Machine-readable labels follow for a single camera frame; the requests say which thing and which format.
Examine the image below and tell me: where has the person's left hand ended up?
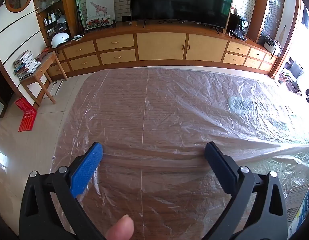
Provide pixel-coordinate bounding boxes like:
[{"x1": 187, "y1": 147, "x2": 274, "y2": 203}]
[{"x1": 106, "y1": 215, "x2": 134, "y2": 240}]

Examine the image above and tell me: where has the black flat television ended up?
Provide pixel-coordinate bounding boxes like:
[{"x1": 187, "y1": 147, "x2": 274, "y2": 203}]
[{"x1": 129, "y1": 0, "x2": 234, "y2": 28}]

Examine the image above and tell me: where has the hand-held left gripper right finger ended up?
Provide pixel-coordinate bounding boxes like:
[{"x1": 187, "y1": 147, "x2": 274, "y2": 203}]
[{"x1": 205, "y1": 141, "x2": 288, "y2": 240}]

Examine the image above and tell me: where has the red paper bag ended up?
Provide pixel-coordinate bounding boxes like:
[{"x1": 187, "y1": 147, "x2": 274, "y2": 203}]
[{"x1": 15, "y1": 97, "x2": 37, "y2": 132}]

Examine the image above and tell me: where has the wooden display shelf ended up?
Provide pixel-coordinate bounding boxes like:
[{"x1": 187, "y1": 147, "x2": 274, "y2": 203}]
[{"x1": 32, "y1": 0, "x2": 80, "y2": 46}]

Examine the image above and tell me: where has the red flower picture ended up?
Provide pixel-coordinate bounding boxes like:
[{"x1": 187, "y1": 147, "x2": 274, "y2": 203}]
[{"x1": 85, "y1": 16, "x2": 112, "y2": 29}]

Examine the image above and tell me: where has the white bathroom scale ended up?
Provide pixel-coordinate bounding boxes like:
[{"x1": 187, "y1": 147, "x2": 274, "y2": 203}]
[{"x1": 43, "y1": 79, "x2": 64, "y2": 98}]

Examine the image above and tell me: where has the clear plastic table cover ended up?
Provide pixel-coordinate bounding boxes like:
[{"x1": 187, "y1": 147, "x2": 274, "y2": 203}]
[{"x1": 50, "y1": 66, "x2": 309, "y2": 240}]

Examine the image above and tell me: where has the white blue carton box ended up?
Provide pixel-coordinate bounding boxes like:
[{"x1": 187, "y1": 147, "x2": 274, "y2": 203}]
[{"x1": 286, "y1": 183, "x2": 309, "y2": 238}]

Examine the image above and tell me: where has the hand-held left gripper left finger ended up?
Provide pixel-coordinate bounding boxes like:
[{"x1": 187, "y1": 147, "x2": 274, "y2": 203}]
[{"x1": 19, "y1": 142, "x2": 105, "y2": 240}]

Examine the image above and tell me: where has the grey printer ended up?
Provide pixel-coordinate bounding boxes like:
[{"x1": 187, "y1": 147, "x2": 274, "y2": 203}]
[{"x1": 263, "y1": 35, "x2": 282, "y2": 57}]

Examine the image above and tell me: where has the giraffe painting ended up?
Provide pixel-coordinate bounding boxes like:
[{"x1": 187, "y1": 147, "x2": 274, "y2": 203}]
[{"x1": 86, "y1": 0, "x2": 114, "y2": 20}]

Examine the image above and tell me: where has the black coffee machine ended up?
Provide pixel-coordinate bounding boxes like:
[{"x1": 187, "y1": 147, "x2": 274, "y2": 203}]
[{"x1": 235, "y1": 16, "x2": 250, "y2": 40}]

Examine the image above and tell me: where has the wooden television cabinet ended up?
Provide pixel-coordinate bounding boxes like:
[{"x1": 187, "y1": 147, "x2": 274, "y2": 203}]
[{"x1": 46, "y1": 20, "x2": 280, "y2": 80}]

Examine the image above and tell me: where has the small wooden side table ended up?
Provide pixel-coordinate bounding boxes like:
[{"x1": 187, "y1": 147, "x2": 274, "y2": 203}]
[{"x1": 19, "y1": 51, "x2": 68, "y2": 105}]

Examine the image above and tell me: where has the stack of books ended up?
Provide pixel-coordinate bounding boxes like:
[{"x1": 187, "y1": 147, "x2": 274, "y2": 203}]
[{"x1": 13, "y1": 50, "x2": 42, "y2": 80}]

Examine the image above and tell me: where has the white helmet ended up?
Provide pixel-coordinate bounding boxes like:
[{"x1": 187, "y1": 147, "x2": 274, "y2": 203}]
[{"x1": 51, "y1": 32, "x2": 70, "y2": 48}]

